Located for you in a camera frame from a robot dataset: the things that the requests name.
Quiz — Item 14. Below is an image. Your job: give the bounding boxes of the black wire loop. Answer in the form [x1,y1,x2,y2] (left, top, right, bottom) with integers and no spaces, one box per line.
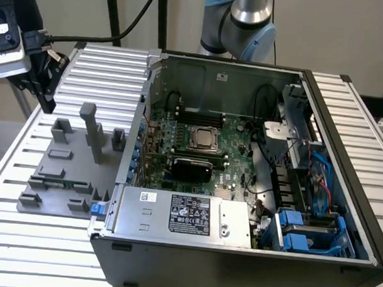
[251,83,281,124]
[165,90,183,112]

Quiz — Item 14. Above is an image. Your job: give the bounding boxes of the green RAM stick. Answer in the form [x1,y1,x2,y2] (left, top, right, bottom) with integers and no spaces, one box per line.
[42,179,90,190]

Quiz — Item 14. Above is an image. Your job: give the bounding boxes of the black graphics card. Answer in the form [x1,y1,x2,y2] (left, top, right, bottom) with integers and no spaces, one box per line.
[169,157,216,185]

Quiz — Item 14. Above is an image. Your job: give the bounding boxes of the grey parts rack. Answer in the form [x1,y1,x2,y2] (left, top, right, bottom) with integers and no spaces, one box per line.
[16,98,130,222]

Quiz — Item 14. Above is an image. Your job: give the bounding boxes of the blue disk bay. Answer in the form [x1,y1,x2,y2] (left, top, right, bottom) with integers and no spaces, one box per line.
[258,205,360,259]

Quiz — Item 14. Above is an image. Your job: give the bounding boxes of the black case fan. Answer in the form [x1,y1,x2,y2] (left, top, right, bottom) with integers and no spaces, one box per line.
[304,169,338,219]

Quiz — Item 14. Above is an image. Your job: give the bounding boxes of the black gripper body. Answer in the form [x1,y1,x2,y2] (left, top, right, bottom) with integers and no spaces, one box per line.
[4,0,75,116]

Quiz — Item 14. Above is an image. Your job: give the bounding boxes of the blue case latch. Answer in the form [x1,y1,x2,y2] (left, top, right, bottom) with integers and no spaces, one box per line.
[90,201,106,218]

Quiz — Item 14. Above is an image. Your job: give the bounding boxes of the red wire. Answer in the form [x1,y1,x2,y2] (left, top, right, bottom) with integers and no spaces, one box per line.
[303,140,337,212]

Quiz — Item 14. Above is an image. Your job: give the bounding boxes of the metal drive cage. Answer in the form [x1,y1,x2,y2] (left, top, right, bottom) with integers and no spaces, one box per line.
[260,82,328,172]

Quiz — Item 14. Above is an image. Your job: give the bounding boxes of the thick black cable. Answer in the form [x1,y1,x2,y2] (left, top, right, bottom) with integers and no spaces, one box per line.
[41,0,170,51]

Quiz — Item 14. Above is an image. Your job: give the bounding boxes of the green motherboard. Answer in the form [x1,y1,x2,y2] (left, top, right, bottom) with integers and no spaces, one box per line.
[138,107,266,201]

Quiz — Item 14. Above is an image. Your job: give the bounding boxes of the silver power supply unit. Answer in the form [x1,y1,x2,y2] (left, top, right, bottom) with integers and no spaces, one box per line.
[110,185,256,249]

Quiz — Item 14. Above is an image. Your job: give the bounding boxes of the black open PC case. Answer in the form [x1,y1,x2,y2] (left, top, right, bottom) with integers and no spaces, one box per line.
[84,44,383,287]

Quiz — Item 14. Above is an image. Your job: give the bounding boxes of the CPU in socket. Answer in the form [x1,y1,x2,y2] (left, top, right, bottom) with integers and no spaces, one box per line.
[185,124,222,152]

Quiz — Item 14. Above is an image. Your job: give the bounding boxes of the black stand pole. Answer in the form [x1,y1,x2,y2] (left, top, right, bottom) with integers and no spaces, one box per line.
[99,0,125,48]
[154,0,170,51]

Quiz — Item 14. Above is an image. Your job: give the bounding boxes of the empty black RAM slots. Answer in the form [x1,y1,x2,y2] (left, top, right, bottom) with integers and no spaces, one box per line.
[177,109,227,127]

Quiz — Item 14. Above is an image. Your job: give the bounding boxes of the blue wire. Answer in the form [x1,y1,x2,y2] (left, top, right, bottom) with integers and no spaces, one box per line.
[306,149,336,218]

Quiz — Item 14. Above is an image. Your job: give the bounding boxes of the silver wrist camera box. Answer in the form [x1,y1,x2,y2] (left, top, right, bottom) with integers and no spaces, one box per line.
[0,6,35,81]

